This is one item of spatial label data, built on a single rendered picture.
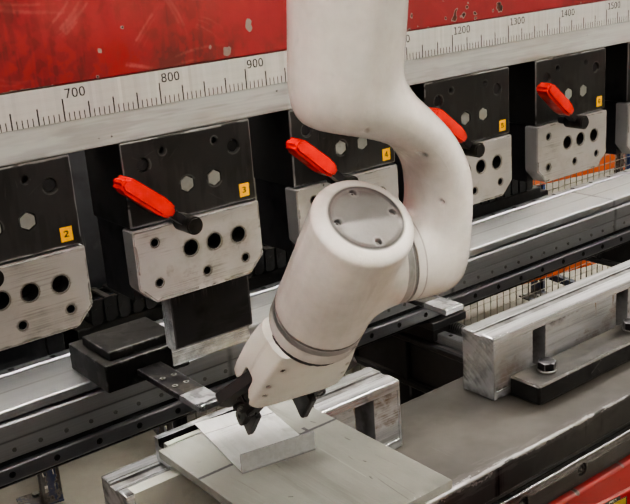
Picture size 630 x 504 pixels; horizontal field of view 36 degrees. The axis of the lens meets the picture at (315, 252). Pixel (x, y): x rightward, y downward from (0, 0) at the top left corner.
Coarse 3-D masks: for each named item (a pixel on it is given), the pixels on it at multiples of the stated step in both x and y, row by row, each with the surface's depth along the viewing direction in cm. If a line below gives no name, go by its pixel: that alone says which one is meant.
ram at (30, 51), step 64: (0, 0) 83; (64, 0) 87; (128, 0) 90; (192, 0) 94; (256, 0) 99; (448, 0) 115; (512, 0) 122; (576, 0) 130; (0, 64) 84; (64, 64) 88; (128, 64) 92; (192, 64) 96; (448, 64) 117; (512, 64) 124; (64, 128) 89; (128, 128) 93; (192, 128) 97
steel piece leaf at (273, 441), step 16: (272, 416) 110; (224, 432) 108; (240, 432) 107; (256, 432) 107; (272, 432) 107; (288, 432) 107; (224, 448) 104; (240, 448) 104; (256, 448) 104; (272, 448) 100; (288, 448) 101; (304, 448) 102; (240, 464) 101; (256, 464) 100
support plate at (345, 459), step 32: (288, 416) 111; (320, 416) 110; (192, 448) 105; (320, 448) 103; (352, 448) 103; (384, 448) 102; (192, 480) 100; (224, 480) 98; (256, 480) 98; (288, 480) 98; (320, 480) 97; (352, 480) 97; (384, 480) 96; (416, 480) 96; (448, 480) 95
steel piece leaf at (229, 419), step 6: (264, 408) 112; (228, 414) 112; (234, 414) 112; (264, 414) 111; (204, 420) 111; (210, 420) 111; (216, 420) 110; (222, 420) 110; (228, 420) 110; (234, 420) 110; (198, 426) 109; (204, 426) 109; (210, 426) 109; (216, 426) 109; (222, 426) 109; (228, 426) 109; (204, 432) 108
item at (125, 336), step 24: (96, 336) 128; (120, 336) 128; (144, 336) 127; (72, 360) 130; (96, 360) 124; (120, 360) 123; (144, 360) 125; (168, 360) 128; (96, 384) 126; (120, 384) 124; (168, 384) 120; (192, 384) 119; (192, 408) 115
